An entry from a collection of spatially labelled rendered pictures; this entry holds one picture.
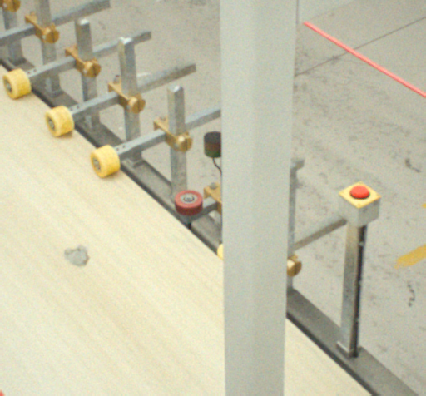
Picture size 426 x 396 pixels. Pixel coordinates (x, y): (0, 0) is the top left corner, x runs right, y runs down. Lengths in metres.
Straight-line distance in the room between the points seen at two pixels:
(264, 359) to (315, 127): 3.83
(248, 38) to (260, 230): 0.21
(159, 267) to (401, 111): 2.38
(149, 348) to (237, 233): 1.69
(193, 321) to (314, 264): 1.55
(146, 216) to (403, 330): 1.31
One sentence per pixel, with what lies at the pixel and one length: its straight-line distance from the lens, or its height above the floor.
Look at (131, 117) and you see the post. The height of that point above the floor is 0.89.
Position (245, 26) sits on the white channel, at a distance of 0.96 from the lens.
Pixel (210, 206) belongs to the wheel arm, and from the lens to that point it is 3.23.
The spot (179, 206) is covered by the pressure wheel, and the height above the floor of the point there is 0.90.
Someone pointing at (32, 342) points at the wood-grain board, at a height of 0.90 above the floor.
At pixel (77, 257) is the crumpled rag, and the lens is 3.01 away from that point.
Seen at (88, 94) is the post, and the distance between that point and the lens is 3.74.
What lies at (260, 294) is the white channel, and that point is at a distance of 1.15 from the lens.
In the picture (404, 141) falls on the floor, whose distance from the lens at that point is 4.97.
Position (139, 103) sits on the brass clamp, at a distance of 3.48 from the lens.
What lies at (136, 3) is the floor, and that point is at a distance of 5.94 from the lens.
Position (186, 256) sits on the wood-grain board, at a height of 0.90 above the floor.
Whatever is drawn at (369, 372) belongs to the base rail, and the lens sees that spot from 3.02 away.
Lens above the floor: 2.92
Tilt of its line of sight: 38 degrees down
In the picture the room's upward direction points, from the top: 1 degrees counter-clockwise
